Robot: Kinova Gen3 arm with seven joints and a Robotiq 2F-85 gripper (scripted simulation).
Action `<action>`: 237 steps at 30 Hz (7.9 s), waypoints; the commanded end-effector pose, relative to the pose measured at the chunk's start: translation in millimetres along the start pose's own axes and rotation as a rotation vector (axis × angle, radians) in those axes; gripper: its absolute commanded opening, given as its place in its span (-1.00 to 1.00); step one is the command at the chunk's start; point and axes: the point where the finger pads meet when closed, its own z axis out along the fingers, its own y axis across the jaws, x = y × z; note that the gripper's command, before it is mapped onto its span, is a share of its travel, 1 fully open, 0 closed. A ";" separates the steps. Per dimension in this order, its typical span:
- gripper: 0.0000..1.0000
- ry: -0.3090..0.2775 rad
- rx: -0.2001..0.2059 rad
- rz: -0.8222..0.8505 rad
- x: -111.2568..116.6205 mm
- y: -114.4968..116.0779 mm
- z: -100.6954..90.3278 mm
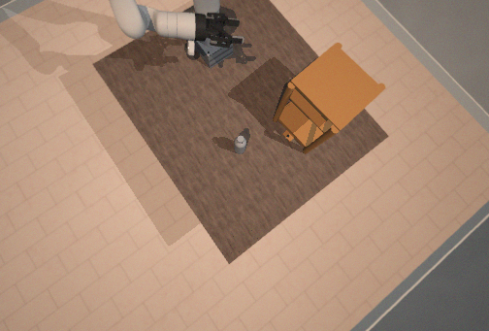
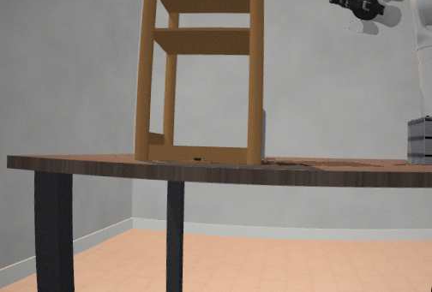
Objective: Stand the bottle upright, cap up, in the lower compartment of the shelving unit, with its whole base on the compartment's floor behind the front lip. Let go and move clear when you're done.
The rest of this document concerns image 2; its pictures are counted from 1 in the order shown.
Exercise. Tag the brown wooden shelving unit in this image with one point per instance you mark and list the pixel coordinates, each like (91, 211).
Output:
(174, 40)

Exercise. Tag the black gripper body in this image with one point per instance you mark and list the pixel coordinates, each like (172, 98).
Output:
(358, 5)

